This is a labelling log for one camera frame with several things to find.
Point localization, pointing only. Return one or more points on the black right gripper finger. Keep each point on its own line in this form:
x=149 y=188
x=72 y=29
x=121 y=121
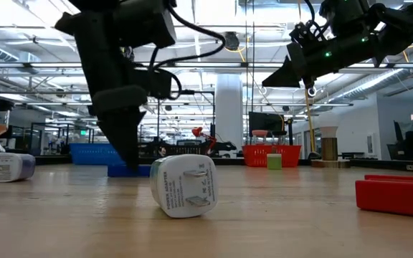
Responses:
x=289 y=73

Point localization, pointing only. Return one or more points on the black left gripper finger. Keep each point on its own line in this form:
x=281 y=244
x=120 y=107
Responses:
x=124 y=139

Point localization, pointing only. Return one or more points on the small blue digital display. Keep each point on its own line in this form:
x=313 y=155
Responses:
x=120 y=171

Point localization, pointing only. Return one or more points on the pink hourglass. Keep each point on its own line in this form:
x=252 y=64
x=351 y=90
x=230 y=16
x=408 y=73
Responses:
x=260 y=133

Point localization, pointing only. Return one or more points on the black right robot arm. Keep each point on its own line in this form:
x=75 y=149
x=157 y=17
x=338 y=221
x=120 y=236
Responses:
x=403 y=21

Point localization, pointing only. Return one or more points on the blue plastic basket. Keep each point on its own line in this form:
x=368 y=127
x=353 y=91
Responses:
x=88 y=154

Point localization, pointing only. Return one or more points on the black computer monitor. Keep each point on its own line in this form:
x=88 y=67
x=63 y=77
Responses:
x=264 y=123

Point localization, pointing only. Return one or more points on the black plastic basket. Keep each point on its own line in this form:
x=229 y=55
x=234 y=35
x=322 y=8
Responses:
x=185 y=150

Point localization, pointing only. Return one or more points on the white building column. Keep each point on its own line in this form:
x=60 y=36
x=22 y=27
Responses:
x=229 y=107

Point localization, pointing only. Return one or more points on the white bulb table lamp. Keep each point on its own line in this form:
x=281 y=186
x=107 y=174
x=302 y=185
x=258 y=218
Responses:
x=330 y=147

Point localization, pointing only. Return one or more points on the red plastic basket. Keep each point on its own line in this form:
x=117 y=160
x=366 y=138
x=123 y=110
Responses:
x=253 y=156

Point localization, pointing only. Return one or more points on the person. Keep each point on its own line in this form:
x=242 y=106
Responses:
x=411 y=143

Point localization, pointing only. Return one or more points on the purple power adapter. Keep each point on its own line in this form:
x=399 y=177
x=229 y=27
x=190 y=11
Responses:
x=9 y=168

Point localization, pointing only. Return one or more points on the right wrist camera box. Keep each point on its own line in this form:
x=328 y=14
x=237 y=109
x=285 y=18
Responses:
x=305 y=34

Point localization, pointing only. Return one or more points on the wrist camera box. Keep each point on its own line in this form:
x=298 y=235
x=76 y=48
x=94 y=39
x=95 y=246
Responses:
x=152 y=84
x=305 y=34

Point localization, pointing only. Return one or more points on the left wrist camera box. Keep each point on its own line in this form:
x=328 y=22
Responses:
x=152 y=84

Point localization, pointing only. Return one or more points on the black background rig frame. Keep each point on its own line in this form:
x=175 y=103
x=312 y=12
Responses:
x=186 y=92

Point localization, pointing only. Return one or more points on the black aluminium table frame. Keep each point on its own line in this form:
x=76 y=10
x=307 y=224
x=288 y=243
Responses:
x=378 y=164

